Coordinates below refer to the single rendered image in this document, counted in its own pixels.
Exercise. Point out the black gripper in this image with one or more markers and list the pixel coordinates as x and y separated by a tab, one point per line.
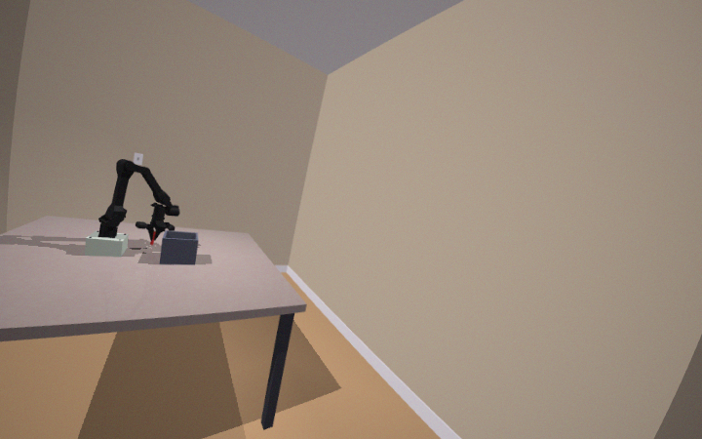
141	224

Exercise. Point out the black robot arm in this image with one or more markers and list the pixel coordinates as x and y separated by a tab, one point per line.
116	212

